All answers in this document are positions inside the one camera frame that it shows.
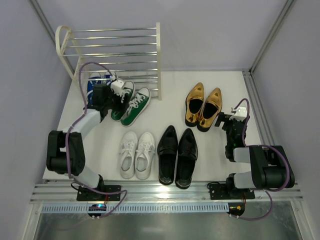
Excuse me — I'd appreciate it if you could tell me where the cream metal shoe rack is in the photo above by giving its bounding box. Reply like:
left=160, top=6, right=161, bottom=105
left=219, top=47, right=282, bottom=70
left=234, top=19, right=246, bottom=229
left=55, top=22, right=162, bottom=100

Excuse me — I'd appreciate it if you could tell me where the blue canvas sneaker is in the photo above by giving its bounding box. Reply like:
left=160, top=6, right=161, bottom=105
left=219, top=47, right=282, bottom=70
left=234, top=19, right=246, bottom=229
left=86, top=72, right=102, bottom=105
left=101, top=72, right=117, bottom=87

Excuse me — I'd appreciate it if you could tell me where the right gold shoe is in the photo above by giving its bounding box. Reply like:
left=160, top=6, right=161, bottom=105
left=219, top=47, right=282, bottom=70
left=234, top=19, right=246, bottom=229
left=197, top=87, right=223, bottom=132

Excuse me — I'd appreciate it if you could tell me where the gold shoe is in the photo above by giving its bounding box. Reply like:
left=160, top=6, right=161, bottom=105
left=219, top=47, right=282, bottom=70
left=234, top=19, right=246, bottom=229
left=185, top=82, right=205, bottom=127
left=197, top=87, right=223, bottom=132

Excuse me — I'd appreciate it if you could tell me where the slotted grey cable duct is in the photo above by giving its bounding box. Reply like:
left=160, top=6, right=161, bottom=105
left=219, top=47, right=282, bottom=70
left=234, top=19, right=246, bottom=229
left=41, top=202, right=229, bottom=214

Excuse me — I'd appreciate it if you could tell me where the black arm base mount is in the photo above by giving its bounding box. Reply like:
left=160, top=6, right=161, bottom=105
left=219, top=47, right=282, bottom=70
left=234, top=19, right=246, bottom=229
left=76, top=185, right=121, bottom=202

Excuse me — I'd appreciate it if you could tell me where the purple cable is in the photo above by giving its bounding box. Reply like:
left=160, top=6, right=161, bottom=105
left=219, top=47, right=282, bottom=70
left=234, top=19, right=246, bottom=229
left=229, top=98, right=292, bottom=221
left=65, top=61, right=128, bottom=221

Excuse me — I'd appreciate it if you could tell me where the right small controller board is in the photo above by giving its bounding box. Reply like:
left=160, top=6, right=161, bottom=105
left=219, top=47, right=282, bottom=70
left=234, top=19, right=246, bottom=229
left=227, top=202, right=246, bottom=217

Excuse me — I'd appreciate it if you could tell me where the green canvas sneaker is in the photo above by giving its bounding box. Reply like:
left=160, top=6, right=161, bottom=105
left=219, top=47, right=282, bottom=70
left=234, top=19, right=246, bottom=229
left=111, top=81, right=135, bottom=122
left=120, top=87, right=151, bottom=127

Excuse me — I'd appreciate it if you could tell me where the left small controller board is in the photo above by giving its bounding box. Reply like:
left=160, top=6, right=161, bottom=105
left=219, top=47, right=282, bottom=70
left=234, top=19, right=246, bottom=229
left=87, top=203, right=107, bottom=220

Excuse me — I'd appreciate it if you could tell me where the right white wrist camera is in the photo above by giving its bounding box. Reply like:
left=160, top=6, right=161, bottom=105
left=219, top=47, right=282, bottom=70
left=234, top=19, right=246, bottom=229
left=229, top=106, right=248, bottom=122

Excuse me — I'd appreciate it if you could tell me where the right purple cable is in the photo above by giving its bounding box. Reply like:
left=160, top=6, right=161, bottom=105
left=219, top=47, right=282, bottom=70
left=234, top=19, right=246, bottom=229
left=229, top=98, right=292, bottom=221

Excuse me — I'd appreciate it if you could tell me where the left gold shoe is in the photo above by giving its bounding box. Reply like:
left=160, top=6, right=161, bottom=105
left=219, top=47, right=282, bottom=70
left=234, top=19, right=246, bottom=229
left=185, top=82, right=205, bottom=127

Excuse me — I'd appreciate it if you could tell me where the small controller board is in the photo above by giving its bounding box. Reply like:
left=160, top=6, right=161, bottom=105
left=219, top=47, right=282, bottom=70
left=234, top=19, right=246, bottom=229
left=227, top=202, right=246, bottom=217
left=87, top=203, right=107, bottom=220

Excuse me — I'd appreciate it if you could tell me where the black loafer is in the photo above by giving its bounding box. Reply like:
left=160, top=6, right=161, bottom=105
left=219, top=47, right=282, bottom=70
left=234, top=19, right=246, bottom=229
left=175, top=128, right=198, bottom=190
left=157, top=125, right=178, bottom=186

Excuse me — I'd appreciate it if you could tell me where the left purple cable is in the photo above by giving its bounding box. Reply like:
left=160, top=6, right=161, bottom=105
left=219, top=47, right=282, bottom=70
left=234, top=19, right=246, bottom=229
left=65, top=61, right=128, bottom=221

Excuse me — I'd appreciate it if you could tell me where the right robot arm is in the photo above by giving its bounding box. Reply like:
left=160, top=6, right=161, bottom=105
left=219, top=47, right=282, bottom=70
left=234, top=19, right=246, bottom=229
left=215, top=112, right=295, bottom=199

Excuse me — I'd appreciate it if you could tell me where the aluminium rail frame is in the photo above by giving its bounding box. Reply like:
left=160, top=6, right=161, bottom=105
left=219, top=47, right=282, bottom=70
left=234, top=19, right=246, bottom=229
left=28, top=71, right=305, bottom=206

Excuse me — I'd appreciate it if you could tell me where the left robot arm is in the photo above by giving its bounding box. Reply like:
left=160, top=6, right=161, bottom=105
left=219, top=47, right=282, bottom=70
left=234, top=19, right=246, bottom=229
left=46, top=80, right=125, bottom=195

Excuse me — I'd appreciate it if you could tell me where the white sneaker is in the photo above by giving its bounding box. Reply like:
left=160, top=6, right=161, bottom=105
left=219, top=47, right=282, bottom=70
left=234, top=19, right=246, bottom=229
left=119, top=131, right=138, bottom=179
left=134, top=132, right=156, bottom=180

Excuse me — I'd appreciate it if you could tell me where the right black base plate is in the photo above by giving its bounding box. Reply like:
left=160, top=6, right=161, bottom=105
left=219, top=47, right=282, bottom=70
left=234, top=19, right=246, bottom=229
left=207, top=181, right=255, bottom=200

